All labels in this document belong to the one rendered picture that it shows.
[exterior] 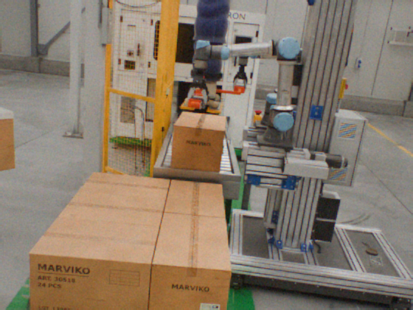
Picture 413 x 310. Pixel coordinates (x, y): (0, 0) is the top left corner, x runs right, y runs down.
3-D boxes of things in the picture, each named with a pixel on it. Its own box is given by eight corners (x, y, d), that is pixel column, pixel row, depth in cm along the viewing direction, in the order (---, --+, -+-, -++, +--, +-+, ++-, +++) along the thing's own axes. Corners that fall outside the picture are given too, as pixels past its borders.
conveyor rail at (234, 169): (220, 131, 547) (222, 117, 542) (224, 131, 547) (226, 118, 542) (231, 197, 326) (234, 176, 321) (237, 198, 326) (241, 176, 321)
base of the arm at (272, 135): (285, 139, 267) (287, 124, 264) (287, 145, 252) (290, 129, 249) (262, 136, 268) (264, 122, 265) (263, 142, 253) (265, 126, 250)
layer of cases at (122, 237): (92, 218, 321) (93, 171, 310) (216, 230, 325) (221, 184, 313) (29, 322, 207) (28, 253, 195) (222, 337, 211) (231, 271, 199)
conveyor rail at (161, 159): (173, 126, 545) (174, 112, 539) (177, 126, 545) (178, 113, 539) (151, 190, 324) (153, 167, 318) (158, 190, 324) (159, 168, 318)
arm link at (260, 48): (291, 35, 246) (212, 42, 247) (295, 35, 235) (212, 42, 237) (291, 54, 249) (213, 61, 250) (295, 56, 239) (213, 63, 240)
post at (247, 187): (240, 213, 395) (254, 114, 366) (246, 214, 396) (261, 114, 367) (240, 216, 389) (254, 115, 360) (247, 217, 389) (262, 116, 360)
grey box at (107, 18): (106, 43, 370) (108, 8, 361) (112, 43, 370) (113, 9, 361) (101, 43, 351) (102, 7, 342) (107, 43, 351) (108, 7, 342)
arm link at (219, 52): (229, 46, 237) (210, 44, 237) (230, 46, 227) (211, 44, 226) (227, 60, 240) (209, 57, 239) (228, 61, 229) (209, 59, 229)
